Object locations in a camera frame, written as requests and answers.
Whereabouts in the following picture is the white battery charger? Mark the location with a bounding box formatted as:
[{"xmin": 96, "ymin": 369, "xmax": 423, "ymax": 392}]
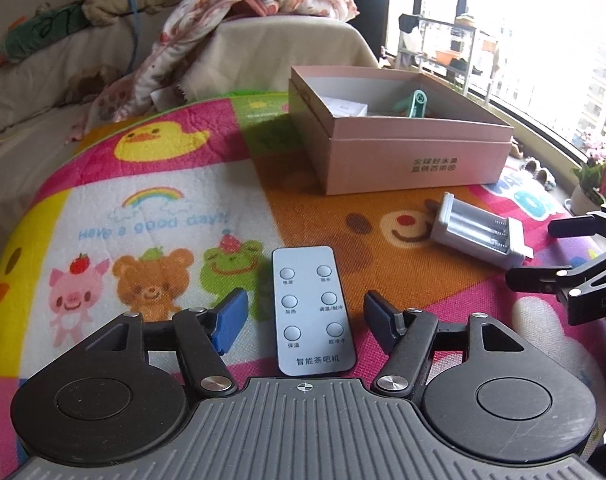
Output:
[{"xmin": 431, "ymin": 192, "xmax": 534, "ymax": 270}]

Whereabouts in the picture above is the white remote control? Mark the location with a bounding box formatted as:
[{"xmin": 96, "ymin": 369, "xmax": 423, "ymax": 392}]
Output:
[{"xmin": 271, "ymin": 246, "xmax": 356, "ymax": 377}]

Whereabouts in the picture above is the teal plastic clip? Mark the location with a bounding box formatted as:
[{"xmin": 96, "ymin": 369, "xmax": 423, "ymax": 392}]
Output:
[{"xmin": 392, "ymin": 89, "xmax": 428, "ymax": 118}]

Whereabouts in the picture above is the grey charger retail box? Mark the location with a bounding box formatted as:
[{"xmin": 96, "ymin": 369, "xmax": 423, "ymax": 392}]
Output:
[{"xmin": 326, "ymin": 99, "xmax": 368, "ymax": 118}]

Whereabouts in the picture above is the grey slippers pair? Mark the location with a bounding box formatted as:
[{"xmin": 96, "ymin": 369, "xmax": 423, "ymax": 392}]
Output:
[{"xmin": 521, "ymin": 157, "xmax": 557, "ymax": 192}]

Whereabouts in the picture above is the potted pink orchid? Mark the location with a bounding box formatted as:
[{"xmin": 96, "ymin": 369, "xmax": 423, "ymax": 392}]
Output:
[{"xmin": 570, "ymin": 154, "xmax": 606, "ymax": 214}]

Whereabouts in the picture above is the colourful cartoon play mat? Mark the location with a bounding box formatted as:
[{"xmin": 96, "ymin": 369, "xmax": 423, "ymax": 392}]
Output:
[{"xmin": 0, "ymin": 93, "xmax": 606, "ymax": 479}]

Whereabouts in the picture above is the pink cardboard box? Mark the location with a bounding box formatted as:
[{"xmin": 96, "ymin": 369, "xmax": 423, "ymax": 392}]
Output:
[{"xmin": 289, "ymin": 66, "xmax": 513, "ymax": 195}]

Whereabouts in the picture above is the metal balcony shelf rack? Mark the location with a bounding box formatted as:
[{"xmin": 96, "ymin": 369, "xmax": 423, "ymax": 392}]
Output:
[{"xmin": 394, "ymin": 14, "xmax": 500, "ymax": 104}]

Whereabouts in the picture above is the brown plush toy on sofa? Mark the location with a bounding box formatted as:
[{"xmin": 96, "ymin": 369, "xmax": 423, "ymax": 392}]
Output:
[{"xmin": 63, "ymin": 64, "xmax": 124, "ymax": 104}]

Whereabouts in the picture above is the beige covered sofa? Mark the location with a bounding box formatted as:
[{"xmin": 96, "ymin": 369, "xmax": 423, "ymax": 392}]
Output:
[{"xmin": 0, "ymin": 11, "xmax": 376, "ymax": 255}]

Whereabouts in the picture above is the floral pink blanket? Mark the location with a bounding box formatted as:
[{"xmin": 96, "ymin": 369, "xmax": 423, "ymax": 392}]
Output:
[{"xmin": 70, "ymin": 0, "xmax": 358, "ymax": 141}]

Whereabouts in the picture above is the green plush pillow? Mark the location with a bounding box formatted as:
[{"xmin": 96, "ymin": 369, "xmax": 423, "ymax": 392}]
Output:
[{"xmin": 0, "ymin": 2, "xmax": 91, "ymax": 63}]

